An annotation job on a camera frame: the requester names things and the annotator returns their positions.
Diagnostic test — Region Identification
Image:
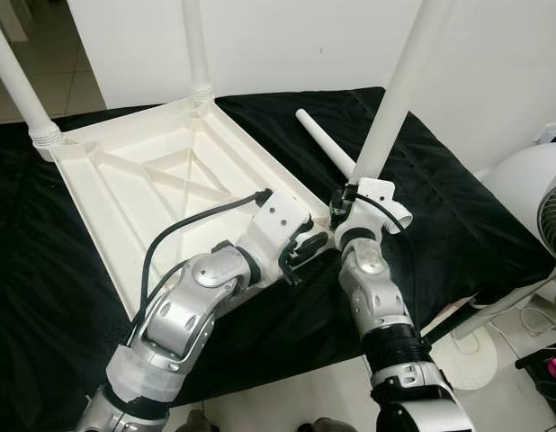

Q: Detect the white plastic table leg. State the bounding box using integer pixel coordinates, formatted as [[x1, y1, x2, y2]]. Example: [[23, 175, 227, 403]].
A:
[[179, 0, 218, 107], [0, 11, 65, 152], [294, 108, 414, 233], [353, 0, 459, 185]]

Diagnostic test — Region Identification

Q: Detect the white plastic table top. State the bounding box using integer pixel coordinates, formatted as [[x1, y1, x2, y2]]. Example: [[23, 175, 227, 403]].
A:
[[35, 90, 342, 316]]

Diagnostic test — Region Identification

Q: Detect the black fabric table cover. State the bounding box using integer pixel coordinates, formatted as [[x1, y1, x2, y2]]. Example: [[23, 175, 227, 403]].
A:
[[0, 85, 556, 424]]

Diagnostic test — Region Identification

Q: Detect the black metal table leg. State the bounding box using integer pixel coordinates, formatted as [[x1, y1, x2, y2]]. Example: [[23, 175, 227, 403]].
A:
[[422, 310, 468, 347]]

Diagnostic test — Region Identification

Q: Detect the grey robot right foot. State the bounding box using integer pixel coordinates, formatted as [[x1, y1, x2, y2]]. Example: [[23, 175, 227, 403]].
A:
[[300, 418, 358, 432]]

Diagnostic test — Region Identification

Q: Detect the grey robot foot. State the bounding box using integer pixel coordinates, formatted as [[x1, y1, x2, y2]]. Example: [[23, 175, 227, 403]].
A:
[[300, 418, 358, 432], [181, 411, 216, 432]]

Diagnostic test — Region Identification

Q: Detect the white round fan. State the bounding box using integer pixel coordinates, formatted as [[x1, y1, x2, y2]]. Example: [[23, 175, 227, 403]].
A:
[[444, 142, 556, 392]]

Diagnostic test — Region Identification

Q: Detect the grey robot left foot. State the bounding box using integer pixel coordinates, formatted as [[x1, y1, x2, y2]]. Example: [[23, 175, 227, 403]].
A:
[[181, 411, 216, 432]]

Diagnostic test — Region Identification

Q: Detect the black flat bar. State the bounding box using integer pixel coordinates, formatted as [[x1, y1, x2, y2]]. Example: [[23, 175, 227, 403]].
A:
[[519, 346, 556, 370]]

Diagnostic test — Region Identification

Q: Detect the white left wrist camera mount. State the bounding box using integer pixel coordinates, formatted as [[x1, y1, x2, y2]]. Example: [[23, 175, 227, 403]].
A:
[[251, 187, 313, 271]]

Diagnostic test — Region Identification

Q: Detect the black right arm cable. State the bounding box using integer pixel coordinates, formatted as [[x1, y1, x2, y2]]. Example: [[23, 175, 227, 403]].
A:
[[345, 191, 432, 347]]

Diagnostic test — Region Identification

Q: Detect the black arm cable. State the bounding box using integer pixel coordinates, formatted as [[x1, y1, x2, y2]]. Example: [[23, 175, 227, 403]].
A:
[[345, 191, 432, 347], [123, 189, 274, 352]]

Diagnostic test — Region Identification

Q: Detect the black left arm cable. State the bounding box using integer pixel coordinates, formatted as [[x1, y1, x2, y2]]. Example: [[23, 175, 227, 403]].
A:
[[123, 189, 274, 352]]

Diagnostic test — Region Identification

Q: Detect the white power cable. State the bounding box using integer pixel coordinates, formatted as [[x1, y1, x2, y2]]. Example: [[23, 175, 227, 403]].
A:
[[516, 306, 556, 338]]

